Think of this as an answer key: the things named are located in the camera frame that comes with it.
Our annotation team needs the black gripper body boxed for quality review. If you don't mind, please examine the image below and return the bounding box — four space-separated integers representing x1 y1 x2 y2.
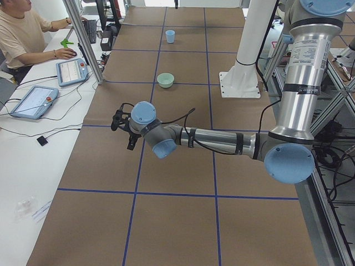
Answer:
129 129 141 140

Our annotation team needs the light blue plastic cup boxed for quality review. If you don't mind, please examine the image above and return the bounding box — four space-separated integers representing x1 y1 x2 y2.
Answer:
165 30 175 44

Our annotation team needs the pale green ceramic bowl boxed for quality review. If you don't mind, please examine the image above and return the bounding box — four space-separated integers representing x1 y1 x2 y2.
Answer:
156 73 175 89

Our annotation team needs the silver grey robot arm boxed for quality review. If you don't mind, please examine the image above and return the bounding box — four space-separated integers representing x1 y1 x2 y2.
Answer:
121 7 276 191

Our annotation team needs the black rectangular box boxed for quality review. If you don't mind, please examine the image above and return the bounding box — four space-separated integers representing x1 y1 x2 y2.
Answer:
100 30 113 52

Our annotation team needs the black keyboard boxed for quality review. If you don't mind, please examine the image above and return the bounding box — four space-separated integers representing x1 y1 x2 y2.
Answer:
83 19 97 44

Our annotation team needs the small black square puck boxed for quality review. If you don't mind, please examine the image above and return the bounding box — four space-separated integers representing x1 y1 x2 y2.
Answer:
37 136 48 146

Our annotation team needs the far blue teach pendant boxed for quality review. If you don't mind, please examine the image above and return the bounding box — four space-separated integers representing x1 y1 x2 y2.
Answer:
55 58 89 87

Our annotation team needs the blue teach pendant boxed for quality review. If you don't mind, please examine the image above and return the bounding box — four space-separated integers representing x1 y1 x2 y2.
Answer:
55 58 89 87
9 85 59 120

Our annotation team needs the near blue teach pendant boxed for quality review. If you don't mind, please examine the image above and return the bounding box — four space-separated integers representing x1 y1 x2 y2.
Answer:
9 85 59 120

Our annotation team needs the green clamp tool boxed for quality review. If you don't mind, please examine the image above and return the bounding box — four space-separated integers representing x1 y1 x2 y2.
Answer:
60 38 74 48

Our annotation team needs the clear plastic bag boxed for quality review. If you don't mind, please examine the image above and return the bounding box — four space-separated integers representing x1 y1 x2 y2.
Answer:
14 196 37 222

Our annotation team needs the seated person beige shirt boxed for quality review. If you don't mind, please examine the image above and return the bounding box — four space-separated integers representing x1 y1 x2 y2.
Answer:
1 1 74 84

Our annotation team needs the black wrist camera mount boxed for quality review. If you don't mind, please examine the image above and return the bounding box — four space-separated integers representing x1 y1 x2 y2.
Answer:
110 103 134 132

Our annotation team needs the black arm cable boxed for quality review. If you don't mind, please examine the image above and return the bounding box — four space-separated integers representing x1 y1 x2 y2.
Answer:
160 0 283 155

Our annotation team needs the white pedestal column base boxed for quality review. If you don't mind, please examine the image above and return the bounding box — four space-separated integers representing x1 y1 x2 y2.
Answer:
219 0 277 99

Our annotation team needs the aluminium frame post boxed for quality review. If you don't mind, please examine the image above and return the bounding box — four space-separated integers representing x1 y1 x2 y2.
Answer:
63 0 103 85

